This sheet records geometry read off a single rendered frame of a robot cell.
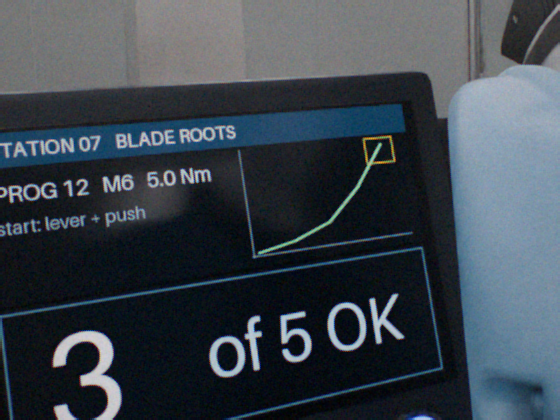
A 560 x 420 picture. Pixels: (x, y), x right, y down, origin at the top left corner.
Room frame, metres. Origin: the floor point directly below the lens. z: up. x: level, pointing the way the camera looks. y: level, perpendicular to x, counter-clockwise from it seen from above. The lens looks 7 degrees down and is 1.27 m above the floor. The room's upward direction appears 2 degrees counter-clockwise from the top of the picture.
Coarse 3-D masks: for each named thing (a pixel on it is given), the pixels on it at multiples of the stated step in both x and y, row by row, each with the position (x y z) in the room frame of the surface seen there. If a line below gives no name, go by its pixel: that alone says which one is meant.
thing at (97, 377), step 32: (0, 320) 0.27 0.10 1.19; (32, 320) 0.27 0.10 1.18; (64, 320) 0.28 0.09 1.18; (96, 320) 0.28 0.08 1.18; (128, 320) 0.29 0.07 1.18; (0, 352) 0.27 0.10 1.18; (32, 352) 0.27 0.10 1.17; (64, 352) 0.27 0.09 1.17; (96, 352) 0.28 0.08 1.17; (128, 352) 0.28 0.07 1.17; (160, 352) 0.29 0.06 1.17; (32, 384) 0.27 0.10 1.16; (64, 384) 0.27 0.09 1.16; (96, 384) 0.28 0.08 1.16; (128, 384) 0.28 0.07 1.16; (160, 384) 0.28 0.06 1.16; (32, 416) 0.27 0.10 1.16; (64, 416) 0.27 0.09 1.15; (96, 416) 0.27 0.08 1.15; (128, 416) 0.28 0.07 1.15; (160, 416) 0.28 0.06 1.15
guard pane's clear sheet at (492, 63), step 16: (480, 0) 2.42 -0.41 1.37; (496, 0) 2.36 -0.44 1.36; (512, 0) 2.31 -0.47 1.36; (480, 16) 2.42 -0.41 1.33; (496, 16) 2.36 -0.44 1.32; (480, 32) 2.43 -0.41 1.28; (496, 32) 2.36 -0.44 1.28; (480, 48) 2.43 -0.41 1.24; (496, 48) 2.37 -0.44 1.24; (480, 64) 2.43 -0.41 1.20; (496, 64) 2.37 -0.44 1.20; (512, 64) 2.31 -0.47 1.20
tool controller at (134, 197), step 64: (0, 128) 0.29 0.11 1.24; (64, 128) 0.30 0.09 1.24; (128, 128) 0.30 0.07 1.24; (192, 128) 0.32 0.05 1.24; (256, 128) 0.33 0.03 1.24; (320, 128) 0.34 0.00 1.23; (384, 128) 0.35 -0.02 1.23; (0, 192) 0.28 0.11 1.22; (64, 192) 0.29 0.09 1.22; (128, 192) 0.30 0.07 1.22; (192, 192) 0.31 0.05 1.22; (256, 192) 0.32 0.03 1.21; (320, 192) 0.33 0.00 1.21; (384, 192) 0.34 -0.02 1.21; (448, 192) 0.36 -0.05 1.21; (0, 256) 0.27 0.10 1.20; (64, 256) 0.28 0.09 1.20; (128, 256) 0.29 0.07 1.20; (192, 256) 0.30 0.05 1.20; (256, 256) 0.31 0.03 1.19; (320, 256) 0.32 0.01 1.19; (384, 256) 0.33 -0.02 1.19; (448, 256) 0.35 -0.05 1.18; (192, 320) 0.30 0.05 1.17; (256, 320) 0.31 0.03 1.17; (320, 320) 0.32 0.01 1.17; (384, 320) 0.33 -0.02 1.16; (448, 320) 0.34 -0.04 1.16; (0, 384) 0.26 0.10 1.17; (192, 384) 0.29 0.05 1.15; (256, 384) 0.30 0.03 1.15; (320, 384) 0.31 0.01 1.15; (384, 384) 0.32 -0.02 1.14; (448, 384) 0.33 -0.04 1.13
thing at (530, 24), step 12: (516, 0) 1.38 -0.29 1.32; (528, 0) 1.32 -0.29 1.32; (540, 0) 1.27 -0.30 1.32; (552, 0) 1.22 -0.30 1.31; (528, 12) 1.32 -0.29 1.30; (540, 12) 1.26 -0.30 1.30; (552, 12) 1.22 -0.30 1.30; (528, 24) 1.31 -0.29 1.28; (540, 24) 1.26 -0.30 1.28; (504, 36) 1.40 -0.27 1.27; (516, 36) 1.36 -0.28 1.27; (528, 36) 1.31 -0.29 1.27; (504, 48) 1.40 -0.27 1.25; (516, 48) 1.36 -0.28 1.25; (516, 60) 1.36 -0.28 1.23
